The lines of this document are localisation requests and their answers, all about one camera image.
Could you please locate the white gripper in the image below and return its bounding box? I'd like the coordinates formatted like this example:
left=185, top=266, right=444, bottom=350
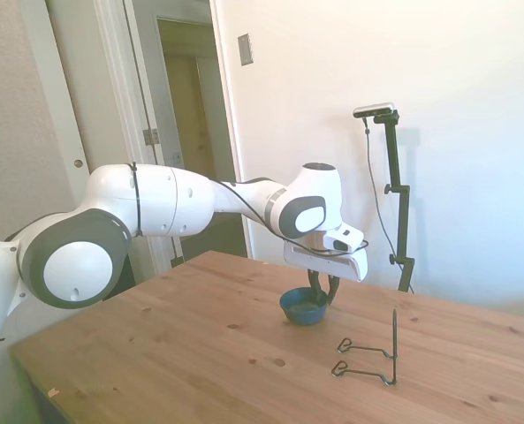
left=282, top=240, right=369, bottom=307

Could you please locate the blue bowl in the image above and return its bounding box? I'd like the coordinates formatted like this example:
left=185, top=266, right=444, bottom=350
left=278, top=286, right=330, bottom=328

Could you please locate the white open door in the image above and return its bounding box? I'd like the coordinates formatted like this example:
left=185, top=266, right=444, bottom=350
left=123, top=0, right=197, bottom=269

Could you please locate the white closed door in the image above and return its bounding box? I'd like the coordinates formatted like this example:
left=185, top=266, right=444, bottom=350
left=43, top=0, right=112, bottom=213

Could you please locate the black wire bowl stand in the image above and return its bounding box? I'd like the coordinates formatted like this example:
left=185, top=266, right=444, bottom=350
left=330, top=308, right=400, bottom=387

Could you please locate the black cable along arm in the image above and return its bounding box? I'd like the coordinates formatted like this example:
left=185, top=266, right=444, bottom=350
left=128, top=162, right=372, bottom=257

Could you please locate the black camera stand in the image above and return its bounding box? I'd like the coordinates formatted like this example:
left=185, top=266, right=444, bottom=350
left=371, top=110, right=417, bottom=294

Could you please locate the silver exterior camera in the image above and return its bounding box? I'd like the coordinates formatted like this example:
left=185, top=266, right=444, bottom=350
left=353, top=101, right=397, bottom=120

